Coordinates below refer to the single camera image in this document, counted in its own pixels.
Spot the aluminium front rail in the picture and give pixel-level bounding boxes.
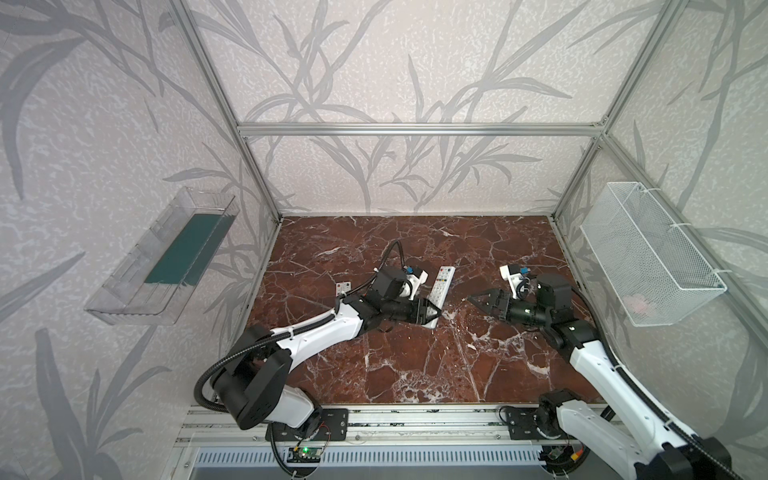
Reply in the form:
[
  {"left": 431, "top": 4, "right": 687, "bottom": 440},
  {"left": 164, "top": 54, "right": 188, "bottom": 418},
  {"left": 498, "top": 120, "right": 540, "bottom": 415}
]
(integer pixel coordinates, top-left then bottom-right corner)
[{"left": 173, "top": 403, "right": 565, "bottom": 448}]

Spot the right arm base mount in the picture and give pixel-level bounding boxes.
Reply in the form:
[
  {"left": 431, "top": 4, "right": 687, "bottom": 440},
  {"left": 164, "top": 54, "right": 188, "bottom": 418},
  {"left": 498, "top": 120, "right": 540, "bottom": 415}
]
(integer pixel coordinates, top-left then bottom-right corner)
[{"left": 498, "top": 405, "right": 560, "bottom": 440}]

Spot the white wire mesh basket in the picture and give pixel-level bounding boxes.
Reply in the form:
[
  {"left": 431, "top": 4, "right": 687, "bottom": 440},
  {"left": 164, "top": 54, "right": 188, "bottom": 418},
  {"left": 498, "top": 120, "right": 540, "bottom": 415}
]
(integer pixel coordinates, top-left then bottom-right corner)
[{"left": 581, "top": 182, "right": 728, "bottom": 327}]

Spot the pink item in basket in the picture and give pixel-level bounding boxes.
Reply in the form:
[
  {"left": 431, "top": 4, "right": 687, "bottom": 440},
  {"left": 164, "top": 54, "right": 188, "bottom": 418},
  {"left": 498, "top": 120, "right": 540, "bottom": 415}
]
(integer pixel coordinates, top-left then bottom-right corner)
[{"left": 622, "top": 294, "right": 653, "bottom": 315}]

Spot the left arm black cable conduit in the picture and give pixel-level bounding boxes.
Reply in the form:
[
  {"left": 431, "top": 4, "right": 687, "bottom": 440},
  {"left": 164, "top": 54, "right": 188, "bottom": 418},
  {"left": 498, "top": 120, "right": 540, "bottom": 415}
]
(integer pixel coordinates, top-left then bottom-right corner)
[{"left": 193, "top": 311, "right": 337, "bottom": 414}]

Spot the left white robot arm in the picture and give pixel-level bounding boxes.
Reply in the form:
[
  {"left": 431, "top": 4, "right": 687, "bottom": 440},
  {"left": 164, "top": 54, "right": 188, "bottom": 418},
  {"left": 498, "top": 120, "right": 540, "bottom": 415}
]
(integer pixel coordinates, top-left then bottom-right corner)
[{"left": 194, "top": 294, "right": 442, "bottom": 437}]

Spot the white remote with coloured buttons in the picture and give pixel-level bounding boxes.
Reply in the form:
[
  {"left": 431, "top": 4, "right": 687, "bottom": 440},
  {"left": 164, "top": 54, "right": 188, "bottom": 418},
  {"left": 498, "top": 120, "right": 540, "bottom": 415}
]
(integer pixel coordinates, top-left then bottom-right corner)
[{"left": 427, "top": 266, "right": 456, "bottom": 310}]

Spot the small metal bracket plate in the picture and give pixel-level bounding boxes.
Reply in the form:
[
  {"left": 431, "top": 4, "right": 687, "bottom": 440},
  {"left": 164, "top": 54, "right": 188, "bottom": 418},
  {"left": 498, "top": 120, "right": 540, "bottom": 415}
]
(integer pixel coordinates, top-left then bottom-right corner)
[{"left": 335, "top": 281, "right": 352, "bottom": 298}]

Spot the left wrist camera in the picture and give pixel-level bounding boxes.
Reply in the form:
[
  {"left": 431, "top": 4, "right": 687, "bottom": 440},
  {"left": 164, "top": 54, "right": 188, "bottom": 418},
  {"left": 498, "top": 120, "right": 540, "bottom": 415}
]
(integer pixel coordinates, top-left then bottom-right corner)
[{"left": 372, "top": 266, "right": 428, "bottom": 300}]

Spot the aluminium cage frame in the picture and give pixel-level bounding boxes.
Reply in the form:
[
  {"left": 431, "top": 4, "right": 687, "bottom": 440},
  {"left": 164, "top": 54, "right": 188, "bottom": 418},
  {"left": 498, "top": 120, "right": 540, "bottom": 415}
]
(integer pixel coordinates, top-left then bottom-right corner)
[{"left": 170, "top": 1, "right": 767, "bottom": 342}]

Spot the clear plastic wall tray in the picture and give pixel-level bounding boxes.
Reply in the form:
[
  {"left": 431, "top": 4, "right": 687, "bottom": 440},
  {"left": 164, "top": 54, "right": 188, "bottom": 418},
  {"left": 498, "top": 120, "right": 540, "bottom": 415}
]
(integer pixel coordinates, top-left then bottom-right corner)
[{"left": 84, "top": 187, "right": 240, "bottom": 326}]

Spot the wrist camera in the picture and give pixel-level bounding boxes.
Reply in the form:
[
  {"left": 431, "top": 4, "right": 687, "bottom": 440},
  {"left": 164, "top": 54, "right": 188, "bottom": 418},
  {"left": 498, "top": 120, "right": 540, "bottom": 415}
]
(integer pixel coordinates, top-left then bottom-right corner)
[
  {"left": 372, "top": 266, "right": 428, "bottom": 300},
  {"left": 499, "top": 263, "right": 574, "bottom": 310}
]

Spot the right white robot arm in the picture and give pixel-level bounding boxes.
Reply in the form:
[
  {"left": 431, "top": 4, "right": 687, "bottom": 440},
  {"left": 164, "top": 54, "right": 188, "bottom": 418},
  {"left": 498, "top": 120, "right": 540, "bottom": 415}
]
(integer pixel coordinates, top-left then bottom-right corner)
[{"left": 467, "top": 289, "right": 738, "bottom": 479}]

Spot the green circuit board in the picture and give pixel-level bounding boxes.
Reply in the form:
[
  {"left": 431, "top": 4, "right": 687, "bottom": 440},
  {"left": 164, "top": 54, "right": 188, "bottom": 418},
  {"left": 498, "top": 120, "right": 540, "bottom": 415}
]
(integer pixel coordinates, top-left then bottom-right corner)
[{"left": 287, "top": 446, "right": 324, "bottom": 464}]

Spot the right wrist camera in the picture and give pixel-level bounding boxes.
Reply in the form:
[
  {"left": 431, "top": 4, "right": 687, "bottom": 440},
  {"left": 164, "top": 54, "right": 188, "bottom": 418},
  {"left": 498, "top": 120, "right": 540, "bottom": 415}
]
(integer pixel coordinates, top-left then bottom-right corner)
[{"left": 499, "top": 263, "right": 574, "bottom": 310}]

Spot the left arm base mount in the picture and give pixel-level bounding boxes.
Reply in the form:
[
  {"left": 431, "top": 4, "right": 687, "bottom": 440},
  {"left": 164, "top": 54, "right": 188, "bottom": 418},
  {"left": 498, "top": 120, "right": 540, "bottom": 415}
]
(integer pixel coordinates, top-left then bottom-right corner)
[{"left": 266, "top": 408, "right": 349, "bottom": 442}]

